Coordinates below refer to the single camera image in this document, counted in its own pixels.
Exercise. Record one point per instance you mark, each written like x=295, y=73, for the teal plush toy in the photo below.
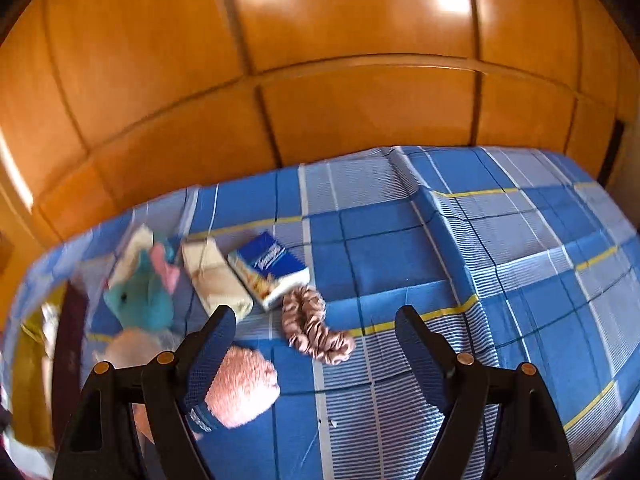
x=142, y=300

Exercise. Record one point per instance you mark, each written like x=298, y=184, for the black storage box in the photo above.
x=67, y=360

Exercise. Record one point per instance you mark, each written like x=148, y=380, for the pink fluffy cloth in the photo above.
x=245, y=385

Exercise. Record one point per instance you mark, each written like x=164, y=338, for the cream folded cloth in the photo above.
x=217, y=280

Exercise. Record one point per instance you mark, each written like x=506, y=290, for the wooden wardrobe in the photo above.
x=320, y=35

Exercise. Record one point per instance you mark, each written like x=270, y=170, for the small white box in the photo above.
x=272, y=265

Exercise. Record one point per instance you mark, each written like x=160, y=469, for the blue plaid bed sheet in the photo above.
x=400, y=240

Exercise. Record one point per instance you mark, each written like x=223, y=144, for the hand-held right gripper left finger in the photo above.
x=211, y=355

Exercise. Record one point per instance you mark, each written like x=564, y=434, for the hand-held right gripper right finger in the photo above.
x=425, y=360

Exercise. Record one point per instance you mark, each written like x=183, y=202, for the brown striped scrunchie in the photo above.
x=312, y=327

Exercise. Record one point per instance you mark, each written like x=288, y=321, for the light pink plush toy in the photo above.
x=135, y=347

